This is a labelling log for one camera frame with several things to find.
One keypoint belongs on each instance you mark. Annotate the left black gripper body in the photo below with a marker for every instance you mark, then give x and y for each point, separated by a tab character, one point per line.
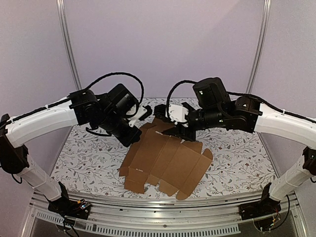
125	139

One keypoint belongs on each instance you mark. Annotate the right aluminium corner post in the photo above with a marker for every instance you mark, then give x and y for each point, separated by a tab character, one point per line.
260	45

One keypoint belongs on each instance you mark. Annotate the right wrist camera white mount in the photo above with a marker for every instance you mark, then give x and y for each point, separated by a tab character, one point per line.
174	114

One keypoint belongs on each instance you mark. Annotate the aluminium front rail frame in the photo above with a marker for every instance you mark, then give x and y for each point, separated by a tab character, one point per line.
194	217

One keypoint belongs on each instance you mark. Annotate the left aluminium corner post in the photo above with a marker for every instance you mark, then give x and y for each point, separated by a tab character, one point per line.
67	43

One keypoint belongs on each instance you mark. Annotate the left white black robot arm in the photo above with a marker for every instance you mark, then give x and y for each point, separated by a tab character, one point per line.
116	112

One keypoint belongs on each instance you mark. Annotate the brown cardboard box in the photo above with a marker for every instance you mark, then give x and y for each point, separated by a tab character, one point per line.
174	165

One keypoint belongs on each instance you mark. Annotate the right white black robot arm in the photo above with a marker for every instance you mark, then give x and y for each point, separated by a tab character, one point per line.
248	113

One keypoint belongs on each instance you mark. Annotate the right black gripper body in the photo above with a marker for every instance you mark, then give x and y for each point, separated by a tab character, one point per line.
184	131

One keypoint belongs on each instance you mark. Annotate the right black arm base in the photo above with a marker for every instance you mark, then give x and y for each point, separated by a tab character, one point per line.
264	206

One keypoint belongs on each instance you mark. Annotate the aluminium corner post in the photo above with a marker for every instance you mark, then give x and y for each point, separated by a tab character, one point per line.
67	43
260	45

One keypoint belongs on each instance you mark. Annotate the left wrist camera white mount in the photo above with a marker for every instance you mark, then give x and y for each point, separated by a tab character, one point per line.
138	114

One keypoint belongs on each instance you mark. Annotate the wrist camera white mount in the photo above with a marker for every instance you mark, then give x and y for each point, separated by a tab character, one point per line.
138	114
174	114

